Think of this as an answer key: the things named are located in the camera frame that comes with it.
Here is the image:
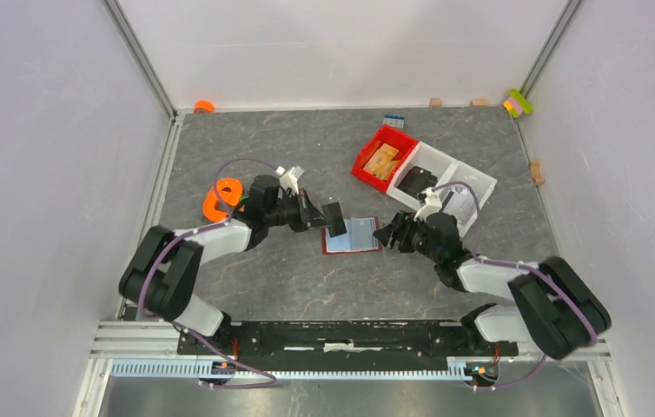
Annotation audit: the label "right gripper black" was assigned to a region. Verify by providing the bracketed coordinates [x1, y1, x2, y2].
[373, 209, 440, 263]

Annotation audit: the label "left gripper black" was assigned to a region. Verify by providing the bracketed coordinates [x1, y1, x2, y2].
[265, 189, 333, 233]

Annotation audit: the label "red leather card holder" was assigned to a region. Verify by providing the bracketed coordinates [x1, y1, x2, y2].
[322, 216, 382, 255]

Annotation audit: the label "black VIP credit card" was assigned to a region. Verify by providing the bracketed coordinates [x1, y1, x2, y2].
[322, 202, 347, 237]

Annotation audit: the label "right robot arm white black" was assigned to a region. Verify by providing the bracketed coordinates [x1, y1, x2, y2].
[374, 212, 612, 360]

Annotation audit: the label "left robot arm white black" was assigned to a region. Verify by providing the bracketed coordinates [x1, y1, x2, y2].
[118, 175, 347, 354]

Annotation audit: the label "black cards in white bin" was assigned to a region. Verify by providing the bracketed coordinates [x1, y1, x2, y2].
[397, 166, 438, 198]

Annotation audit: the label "silver cards in white bin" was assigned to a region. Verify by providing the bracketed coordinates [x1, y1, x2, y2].
[446, 190, 476, 224]

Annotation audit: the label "red plastic bin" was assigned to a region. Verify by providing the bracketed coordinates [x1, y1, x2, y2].
[351, 124, 419, 194]

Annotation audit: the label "white divided plastic bin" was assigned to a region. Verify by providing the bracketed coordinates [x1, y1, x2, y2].
[386, 142, 497, 236]

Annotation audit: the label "blue white small block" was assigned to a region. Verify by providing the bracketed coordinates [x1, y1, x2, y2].
[383, 115, 405, 129]

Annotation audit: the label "small orange cap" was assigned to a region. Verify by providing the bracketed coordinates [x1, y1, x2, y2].
[193, 100, 215, 113]

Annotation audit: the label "wooden piece right edge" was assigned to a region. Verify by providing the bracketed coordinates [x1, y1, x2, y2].
[529, 161, 546, 186]

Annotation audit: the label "colourful toy brick stack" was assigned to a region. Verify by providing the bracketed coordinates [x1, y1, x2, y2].
[502, 89, 533, 119]

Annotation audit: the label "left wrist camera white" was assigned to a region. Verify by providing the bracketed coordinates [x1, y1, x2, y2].
[275, 166, 304, 195]

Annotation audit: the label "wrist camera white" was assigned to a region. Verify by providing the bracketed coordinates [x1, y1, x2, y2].
[275, 166, 304, 195]
[414, 188, 442, 222]

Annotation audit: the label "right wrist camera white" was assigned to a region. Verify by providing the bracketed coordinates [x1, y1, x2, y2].
[414, 188, 442, 222]

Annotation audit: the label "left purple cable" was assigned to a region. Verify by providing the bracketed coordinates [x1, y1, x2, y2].
[136, 158, 280, 390]

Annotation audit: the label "purple cable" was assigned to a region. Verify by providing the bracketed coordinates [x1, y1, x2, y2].
[136, 158, 280, 390]
[431, 181, 599, 393]

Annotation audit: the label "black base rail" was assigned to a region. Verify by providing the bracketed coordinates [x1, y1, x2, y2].
[207, 319, 519, 359]

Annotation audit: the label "grey slotted cable duct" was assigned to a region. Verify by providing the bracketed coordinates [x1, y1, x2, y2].
[109, 357, 470, 381]

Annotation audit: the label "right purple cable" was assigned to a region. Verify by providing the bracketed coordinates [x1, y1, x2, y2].
[431, 181, 599, 393]

